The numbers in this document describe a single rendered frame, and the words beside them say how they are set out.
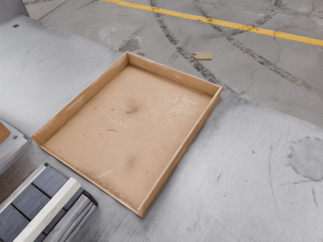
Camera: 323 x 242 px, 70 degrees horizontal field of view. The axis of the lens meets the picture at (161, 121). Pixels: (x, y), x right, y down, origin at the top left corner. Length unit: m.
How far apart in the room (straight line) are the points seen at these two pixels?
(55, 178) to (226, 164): 0.29
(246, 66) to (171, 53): 0.62
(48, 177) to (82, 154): 0.09
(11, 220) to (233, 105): 0.45
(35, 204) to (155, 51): 1.81
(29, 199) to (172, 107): 0.31
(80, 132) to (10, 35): 0.50
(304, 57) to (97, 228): 2.03
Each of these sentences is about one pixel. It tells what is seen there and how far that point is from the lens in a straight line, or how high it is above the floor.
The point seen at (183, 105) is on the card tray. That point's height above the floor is 0.83.
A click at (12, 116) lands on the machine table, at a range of 0.62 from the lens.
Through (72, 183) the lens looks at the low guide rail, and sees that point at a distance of 0.36.
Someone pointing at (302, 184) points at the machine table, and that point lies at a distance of 0.47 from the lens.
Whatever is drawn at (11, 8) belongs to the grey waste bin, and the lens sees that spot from 2.61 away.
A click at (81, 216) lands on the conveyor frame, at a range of 0.41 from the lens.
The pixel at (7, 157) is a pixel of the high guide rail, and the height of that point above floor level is 0.96.
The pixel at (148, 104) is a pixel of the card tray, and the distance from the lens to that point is 0.52.
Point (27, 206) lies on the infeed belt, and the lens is 0.42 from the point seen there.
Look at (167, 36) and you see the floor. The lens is 2.26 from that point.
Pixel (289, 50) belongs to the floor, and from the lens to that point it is 2.25.
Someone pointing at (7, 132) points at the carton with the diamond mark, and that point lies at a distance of 0.55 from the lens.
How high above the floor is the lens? 1.22
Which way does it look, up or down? 53 degrees down
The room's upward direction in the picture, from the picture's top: 6 degrees counter-clockwise
